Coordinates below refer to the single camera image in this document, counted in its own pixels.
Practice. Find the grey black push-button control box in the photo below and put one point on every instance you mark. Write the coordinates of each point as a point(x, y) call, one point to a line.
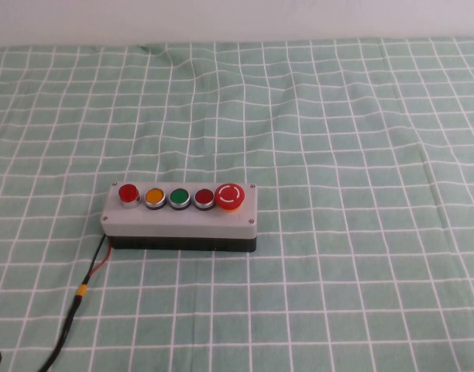
point(175, 225)

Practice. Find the red emergency stop mushroom button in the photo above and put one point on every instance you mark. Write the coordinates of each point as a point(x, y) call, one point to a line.
point(229, 195)

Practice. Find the dark red push button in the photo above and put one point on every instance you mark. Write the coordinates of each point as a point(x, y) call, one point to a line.
point(204, 197)

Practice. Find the green push button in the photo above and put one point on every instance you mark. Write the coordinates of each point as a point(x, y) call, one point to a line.
point(179, 197)

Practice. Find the yellow push button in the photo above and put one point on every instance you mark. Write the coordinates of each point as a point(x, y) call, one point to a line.
point(154, 196)

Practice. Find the red indicator lamp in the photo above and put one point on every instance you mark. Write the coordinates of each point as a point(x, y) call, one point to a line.
point(128, 192)

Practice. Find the green white checked tablecloth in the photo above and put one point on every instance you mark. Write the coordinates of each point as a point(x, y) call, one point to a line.
point(337, 271)

